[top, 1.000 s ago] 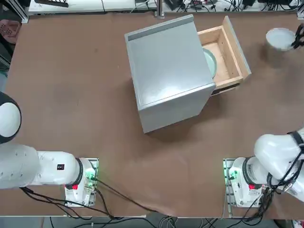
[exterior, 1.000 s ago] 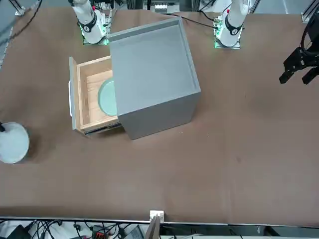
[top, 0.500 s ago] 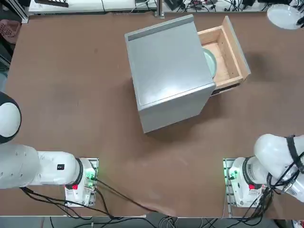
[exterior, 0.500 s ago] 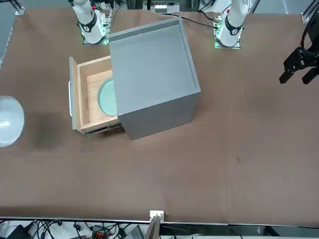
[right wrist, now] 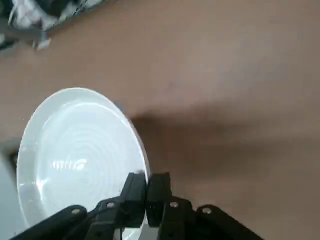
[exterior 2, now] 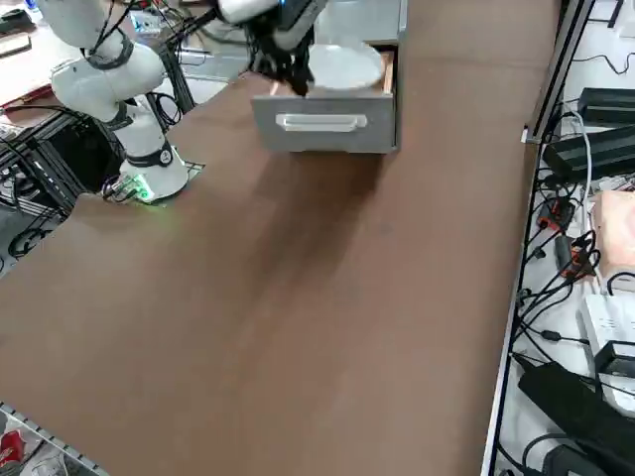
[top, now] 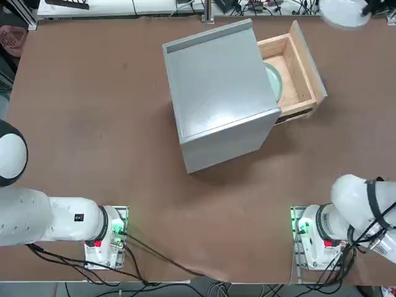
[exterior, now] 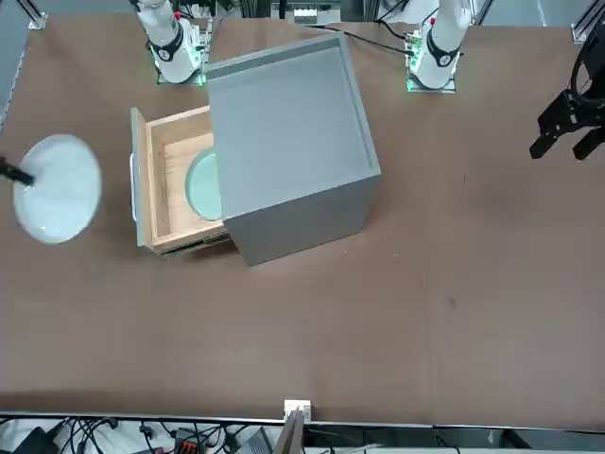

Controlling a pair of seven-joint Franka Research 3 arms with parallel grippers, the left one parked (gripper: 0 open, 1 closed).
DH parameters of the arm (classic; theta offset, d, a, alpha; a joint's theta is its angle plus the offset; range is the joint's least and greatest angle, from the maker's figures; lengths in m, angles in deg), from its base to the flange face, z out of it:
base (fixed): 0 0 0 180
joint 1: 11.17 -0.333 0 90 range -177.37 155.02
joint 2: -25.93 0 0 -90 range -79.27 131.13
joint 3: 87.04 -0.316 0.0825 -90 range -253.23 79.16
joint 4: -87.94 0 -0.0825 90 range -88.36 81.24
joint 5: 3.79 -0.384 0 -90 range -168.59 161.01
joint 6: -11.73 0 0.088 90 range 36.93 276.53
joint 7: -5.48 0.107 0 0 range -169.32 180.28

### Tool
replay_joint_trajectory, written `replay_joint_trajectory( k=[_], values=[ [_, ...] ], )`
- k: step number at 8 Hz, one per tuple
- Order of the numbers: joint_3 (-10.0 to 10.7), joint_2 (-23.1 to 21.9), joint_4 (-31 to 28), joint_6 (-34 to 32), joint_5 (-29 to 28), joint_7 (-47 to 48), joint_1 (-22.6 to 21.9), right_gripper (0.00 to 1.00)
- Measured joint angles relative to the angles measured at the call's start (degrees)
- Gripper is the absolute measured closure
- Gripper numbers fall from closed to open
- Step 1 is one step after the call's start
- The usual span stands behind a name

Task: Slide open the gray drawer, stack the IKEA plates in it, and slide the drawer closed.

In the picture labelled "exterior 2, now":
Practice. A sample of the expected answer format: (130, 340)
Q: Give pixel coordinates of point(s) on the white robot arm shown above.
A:
(109, 84)

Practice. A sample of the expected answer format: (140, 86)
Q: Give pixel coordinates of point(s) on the pale gray-white plate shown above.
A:
(347, 67)

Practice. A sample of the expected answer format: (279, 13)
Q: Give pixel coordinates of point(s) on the large black power adapter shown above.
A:
(580, 411)

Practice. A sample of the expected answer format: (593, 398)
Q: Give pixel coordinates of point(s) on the gray-fronted wooden drawer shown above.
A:
(322, 139)

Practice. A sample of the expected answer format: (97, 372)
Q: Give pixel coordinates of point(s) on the dark power adapter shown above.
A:
(607, 104)

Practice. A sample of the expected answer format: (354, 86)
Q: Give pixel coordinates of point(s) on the white power strip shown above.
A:
(607, 320)

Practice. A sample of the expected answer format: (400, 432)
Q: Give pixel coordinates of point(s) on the aluminium table edge rail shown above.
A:
(500, 396)

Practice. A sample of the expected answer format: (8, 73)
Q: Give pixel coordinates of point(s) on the peach foam block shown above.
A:
(617, 238)

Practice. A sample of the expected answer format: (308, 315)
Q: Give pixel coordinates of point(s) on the long black power brick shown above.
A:
(590, 151)

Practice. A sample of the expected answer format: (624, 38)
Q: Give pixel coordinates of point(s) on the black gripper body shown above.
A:
(278, 49)

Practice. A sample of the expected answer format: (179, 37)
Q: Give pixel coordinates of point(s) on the black metal cart frame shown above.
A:
(54, 158)

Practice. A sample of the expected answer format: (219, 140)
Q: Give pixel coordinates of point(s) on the red can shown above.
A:
(11, 446)

